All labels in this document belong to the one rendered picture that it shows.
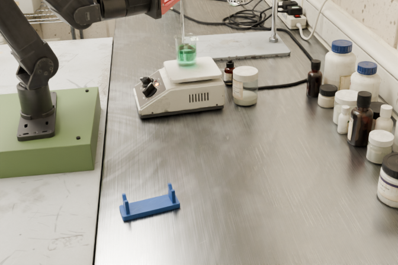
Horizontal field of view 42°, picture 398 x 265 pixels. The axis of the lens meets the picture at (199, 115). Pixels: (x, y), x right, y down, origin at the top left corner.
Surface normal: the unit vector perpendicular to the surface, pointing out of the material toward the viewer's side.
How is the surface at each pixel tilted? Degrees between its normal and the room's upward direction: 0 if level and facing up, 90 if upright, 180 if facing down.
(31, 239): 0
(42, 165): 90
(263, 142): 0
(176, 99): 90
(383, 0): 90
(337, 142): 0
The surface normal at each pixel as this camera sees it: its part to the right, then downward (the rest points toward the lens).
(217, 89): 0.22, 0.45
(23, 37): 0.53, 0.19
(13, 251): -0.03, -0.88
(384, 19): -0.99, 0.08
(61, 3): 0.53, 0.40
